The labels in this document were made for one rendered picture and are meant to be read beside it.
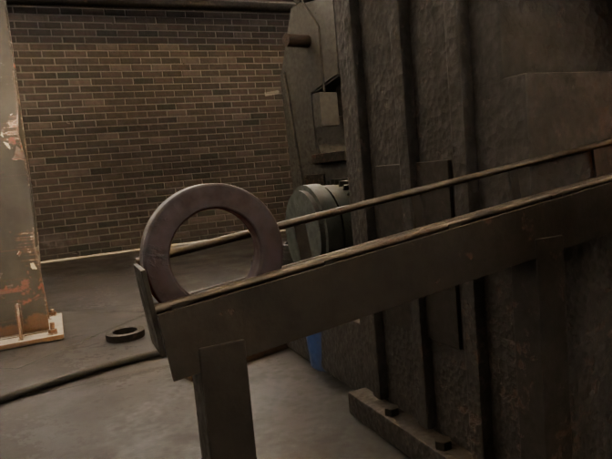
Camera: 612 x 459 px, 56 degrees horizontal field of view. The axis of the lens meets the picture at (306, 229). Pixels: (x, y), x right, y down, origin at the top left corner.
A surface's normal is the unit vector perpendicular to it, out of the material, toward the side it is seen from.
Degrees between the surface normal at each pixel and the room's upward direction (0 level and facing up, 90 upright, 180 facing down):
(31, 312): 90
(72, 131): 90
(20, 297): 90
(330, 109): 90
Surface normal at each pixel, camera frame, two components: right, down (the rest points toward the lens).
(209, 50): 0.40, 0.06
